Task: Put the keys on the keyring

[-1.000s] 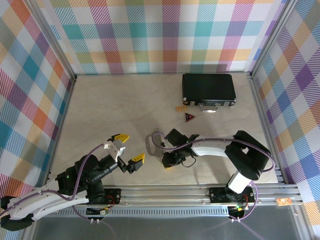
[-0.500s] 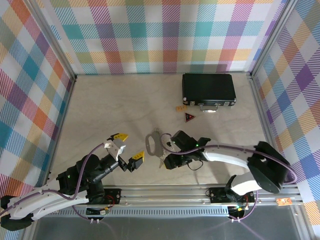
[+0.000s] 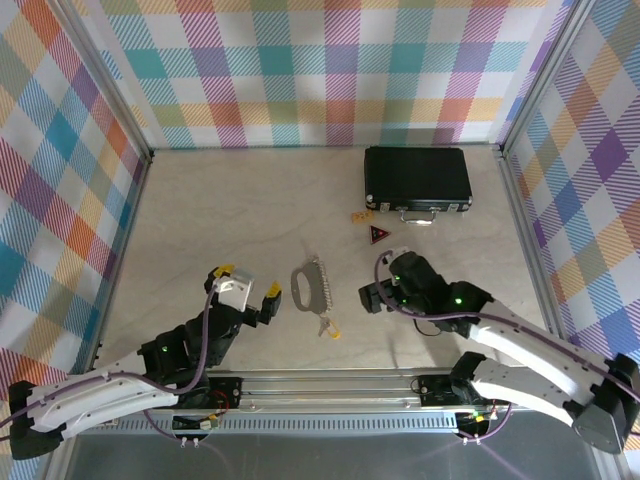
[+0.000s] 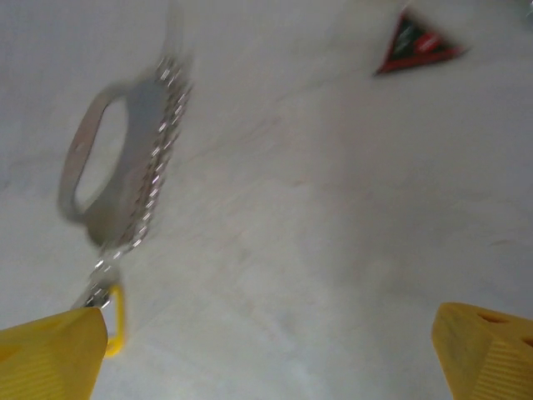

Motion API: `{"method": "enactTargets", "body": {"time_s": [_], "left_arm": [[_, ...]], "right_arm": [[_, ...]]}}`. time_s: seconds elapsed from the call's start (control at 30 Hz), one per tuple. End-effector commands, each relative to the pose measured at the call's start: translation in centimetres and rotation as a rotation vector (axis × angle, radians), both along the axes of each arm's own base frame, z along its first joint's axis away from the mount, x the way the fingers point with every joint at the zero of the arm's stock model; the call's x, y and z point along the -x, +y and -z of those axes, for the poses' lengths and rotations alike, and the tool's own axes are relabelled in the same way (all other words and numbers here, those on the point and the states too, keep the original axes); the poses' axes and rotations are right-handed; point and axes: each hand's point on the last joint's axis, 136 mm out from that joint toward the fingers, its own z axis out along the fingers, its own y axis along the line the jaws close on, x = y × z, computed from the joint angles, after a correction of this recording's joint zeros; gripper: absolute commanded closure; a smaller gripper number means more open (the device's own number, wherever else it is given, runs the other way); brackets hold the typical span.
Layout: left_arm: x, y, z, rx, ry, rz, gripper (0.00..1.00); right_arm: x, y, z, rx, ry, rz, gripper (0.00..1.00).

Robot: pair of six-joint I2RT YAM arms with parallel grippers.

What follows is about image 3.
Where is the black connector plate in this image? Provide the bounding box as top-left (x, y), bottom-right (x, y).
top-left (172, 412), bottom-right (221, 435)
top-left (457, 409), bottom-right (494, 436)

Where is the black briefcase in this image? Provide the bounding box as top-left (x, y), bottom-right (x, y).
top-left (363, 146), bottom-right (474, 226)

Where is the grey steel plate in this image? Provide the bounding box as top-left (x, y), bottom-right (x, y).
top-left (64, 430), bottom-right (604, 480)

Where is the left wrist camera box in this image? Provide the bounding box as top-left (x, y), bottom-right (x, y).
top-left (208, 267), bottom-right (257, 315)

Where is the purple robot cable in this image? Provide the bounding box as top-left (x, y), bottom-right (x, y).
top-left (374, 249), bottom-right (640, 444)
top-left (0, 282), bottom-right (224, 444)

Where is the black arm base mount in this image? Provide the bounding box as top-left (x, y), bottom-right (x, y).
top-left (412, 372), bottom-right (510, 407)
top-left (177, 374), bottom-right (245, 411)

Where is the aluminium side rail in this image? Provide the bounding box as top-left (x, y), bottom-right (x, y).
top-left (494, 147), bottom-right (571, 369)
top-left (84, 149), bottom-right (156, 376)

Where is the aluminium mounting rail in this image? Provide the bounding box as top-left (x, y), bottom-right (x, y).
top-left (59, 368), bottom-right (609, 436)

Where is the perforated metal cable duct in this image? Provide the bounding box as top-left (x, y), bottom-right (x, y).
top-left (107, 417), bottom-right (461, 432)

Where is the aluminium corner post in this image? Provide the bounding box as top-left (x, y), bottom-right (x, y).
top-left (62, 0), bottom-right (155, 162)
top-left (498, 0), bottom-right (599, 154)

